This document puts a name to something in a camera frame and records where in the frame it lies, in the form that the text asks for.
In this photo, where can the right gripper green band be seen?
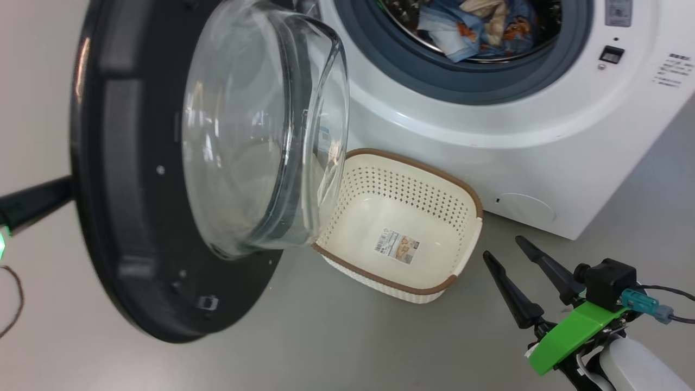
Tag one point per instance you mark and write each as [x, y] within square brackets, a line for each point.
[575, 331]

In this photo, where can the blue patterned cloth in drum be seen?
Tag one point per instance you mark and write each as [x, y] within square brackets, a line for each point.
[402, 11]

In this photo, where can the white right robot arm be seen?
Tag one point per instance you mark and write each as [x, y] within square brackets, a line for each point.
[635, 364]

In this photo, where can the round white filter cover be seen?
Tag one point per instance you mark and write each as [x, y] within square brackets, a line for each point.
[525, 208]

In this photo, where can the black door latch socket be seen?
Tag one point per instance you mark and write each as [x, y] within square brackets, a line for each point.
[612, 55]

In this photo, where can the blue white energy label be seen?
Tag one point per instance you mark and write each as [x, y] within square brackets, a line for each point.
[324, 136]

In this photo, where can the cream basket with brown rim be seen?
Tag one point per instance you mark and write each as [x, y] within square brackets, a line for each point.
[412, 217]

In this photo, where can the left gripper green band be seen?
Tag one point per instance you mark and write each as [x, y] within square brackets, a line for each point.
[3, 241]

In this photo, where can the product sticker in basket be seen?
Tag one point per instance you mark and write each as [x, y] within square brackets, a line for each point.
[396, 246]

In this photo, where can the grey warning sticker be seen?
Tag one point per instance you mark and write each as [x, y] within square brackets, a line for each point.
[619, 12]

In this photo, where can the white front-load washing machine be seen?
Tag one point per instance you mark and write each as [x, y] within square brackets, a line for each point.
[543, 163]

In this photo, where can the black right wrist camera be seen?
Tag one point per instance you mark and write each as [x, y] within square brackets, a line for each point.
[611, 282]

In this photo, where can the black round glass washer door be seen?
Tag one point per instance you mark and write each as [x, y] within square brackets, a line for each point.
[136, 217]

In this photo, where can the grey rubber door gasket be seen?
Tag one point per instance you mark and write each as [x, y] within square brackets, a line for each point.
[488, 87]

